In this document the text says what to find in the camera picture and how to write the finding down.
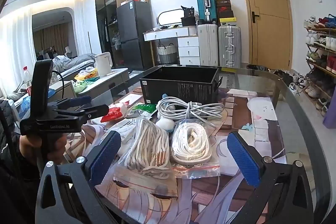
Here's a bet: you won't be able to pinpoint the person's left hand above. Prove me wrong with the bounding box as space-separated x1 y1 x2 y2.
20 134 67 161

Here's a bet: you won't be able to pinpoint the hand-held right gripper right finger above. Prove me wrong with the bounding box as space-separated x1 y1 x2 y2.
227 132 314 224

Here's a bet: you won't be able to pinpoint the low grey cabinet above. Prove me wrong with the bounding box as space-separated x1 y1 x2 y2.
47 68 130 99

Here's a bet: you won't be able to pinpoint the wooden door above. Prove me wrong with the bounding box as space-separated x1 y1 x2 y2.
237 0 293 70

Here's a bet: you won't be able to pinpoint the printed table mat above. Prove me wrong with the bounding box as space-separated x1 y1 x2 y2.
63 88 287 224

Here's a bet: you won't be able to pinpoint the dark grey fridge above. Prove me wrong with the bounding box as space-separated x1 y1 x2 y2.
116 0 154 70

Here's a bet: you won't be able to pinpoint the oval mirror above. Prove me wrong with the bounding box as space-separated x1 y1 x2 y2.
157 9 185 26

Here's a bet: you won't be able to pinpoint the blue white plush toy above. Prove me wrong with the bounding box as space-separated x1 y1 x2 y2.
156 94 176 132

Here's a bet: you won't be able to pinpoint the white cable bundle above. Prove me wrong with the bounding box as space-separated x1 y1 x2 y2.
157 97 226 120

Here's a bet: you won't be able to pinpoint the white printed packet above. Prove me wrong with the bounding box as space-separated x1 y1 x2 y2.
109 119 142 141

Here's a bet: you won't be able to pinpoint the teal suitcase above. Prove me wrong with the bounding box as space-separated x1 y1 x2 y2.
196 0 218 24

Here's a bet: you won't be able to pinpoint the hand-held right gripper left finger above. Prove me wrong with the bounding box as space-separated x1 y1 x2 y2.
35 131 122 224

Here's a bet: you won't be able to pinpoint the green packet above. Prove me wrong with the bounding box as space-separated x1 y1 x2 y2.
130 103 158 119

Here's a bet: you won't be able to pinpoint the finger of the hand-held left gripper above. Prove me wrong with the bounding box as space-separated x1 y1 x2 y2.
52 96 92 110
56 104 109 121

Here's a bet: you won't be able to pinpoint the black bag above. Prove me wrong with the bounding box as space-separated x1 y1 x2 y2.
181 6 196 26

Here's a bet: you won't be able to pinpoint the shoe rack with shoes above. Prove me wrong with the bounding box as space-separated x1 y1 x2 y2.
304 14 336 117

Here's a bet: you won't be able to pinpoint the grey white basket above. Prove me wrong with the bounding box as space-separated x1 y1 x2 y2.
157 43 178 64

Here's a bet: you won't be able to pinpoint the bag of white rope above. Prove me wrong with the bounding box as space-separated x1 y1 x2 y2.
169 119 221 179

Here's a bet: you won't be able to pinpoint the red white packet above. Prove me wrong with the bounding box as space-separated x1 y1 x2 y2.
100 103 132 123

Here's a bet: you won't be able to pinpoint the black glass cabinet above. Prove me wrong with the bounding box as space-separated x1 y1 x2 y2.
94 0 131 69

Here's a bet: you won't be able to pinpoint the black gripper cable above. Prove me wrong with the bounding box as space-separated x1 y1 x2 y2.
52 70 65 102

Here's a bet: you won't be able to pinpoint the black cardboard box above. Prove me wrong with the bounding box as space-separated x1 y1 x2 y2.
139 67 223 107

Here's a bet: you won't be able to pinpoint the shoes on floor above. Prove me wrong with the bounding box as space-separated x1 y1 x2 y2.
273 69 303 94

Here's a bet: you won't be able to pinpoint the green snack bag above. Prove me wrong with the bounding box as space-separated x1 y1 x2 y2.
73 81 89 93

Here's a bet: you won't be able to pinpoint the white suitcase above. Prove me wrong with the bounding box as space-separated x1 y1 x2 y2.
197 24 219 66

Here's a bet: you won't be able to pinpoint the white electric kettle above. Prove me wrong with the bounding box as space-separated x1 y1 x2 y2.
94 52 116 76

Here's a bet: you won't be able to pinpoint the silver suitcase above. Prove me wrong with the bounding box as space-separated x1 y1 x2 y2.
218 25 242 68

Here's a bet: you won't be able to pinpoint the white dressing desk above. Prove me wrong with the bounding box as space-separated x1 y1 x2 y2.
143 27 200 66

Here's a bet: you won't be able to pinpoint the grey duvet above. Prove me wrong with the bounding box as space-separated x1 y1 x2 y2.
52 53 96 75

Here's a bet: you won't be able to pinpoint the bag of cream ropes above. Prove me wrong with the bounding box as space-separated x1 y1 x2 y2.
113 118 179 195

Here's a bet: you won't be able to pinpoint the person's left forearm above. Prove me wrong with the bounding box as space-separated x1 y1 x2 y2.
0 99 42 224

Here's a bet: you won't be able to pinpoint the clear water bottle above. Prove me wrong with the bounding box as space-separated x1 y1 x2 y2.
22 67 33 95

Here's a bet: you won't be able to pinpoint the yellow snack bag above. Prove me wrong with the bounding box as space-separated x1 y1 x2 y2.
74 68 99 82

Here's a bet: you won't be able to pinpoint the brown curtain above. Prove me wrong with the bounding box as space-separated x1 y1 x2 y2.
33 25 74 57

